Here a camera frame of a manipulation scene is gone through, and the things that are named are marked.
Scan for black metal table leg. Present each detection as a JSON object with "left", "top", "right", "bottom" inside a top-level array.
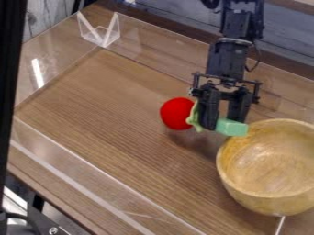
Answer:
[{"left": 26, "top": 192, "right": 69, "bottom": 235}]

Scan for black vertical pole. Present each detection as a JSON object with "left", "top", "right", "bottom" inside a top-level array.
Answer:
[{"left": 0, "top": 0, "right": 29, "bottom": 215}]

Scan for red plush strawberry toy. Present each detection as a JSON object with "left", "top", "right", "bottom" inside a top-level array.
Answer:
[{"left": 159, "top": 97, "right": 203, "bottom": 132}]

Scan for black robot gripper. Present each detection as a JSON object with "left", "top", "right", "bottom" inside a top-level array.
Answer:
[{"left": 189, "top": 38, "right": 261, "bottom": 130}]

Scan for clear acrylic tray walls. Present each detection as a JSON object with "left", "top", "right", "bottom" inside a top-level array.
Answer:
[{"left": 8, "top": 6, "right": 314, "bottom": 235}]

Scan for green rectangular block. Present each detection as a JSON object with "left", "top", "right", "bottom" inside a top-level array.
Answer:
[{"left": 216, "top": 118, "right": 248, "bottom": 136}]

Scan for brown wooden bowl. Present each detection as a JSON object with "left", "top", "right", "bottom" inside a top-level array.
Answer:
[{"left": 216, "top": 118, "right": 314, "bottom": 217}]

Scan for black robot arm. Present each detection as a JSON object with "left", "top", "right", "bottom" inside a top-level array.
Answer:
[{"left": 189, "top": 0, "right": 264, "bottom": 130}]

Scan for clear acrylic corner bracket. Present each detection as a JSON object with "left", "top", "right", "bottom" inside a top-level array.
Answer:
[{"left": 76, "top": 12, "right": 120, "bottom": 48}]

